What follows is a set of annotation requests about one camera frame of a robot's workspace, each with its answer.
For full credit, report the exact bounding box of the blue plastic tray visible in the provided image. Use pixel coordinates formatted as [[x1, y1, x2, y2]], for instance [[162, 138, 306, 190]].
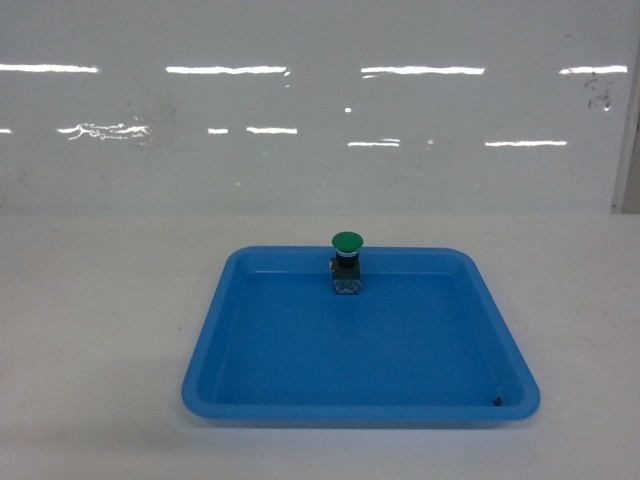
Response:
[[181, 246, 540, 428]]

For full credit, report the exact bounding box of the green push button switch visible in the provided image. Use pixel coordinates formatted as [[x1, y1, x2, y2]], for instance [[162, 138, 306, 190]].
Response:
[[330, 231, 364, 295]]

